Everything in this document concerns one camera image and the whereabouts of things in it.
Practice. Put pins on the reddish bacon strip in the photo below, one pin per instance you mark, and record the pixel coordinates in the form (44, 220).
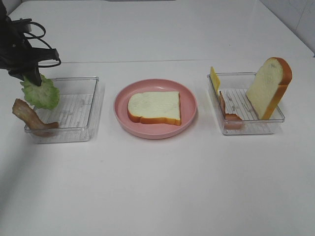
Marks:
(231, 121)

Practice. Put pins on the yellow cheese slice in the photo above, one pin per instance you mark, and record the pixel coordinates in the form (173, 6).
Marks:
(215, 80)

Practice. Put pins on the pink round plate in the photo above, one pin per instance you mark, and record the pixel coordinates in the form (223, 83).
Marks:
(161, 130)

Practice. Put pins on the green lettuce leaf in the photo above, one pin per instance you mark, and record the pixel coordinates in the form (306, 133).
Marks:
(46, 96)

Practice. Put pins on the right clear plastic tray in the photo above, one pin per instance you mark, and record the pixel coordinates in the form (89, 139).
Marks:
(233, 87)

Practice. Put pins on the toast bread slice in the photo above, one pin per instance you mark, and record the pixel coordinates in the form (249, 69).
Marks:
(154, 107)
(269, 86)

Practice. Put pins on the left clear plastic tray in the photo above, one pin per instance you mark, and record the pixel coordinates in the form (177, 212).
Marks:
(77, 113)

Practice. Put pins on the clear plastic tray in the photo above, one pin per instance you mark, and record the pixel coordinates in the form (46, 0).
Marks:
(233, 87)
(77, 113)

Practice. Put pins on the brown bacon strip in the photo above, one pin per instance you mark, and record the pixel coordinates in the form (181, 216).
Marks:
(23, 111)

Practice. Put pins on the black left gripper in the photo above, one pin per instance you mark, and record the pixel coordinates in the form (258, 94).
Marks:
(20, 53)

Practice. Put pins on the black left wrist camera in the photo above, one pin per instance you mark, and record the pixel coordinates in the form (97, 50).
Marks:
(22, 25)

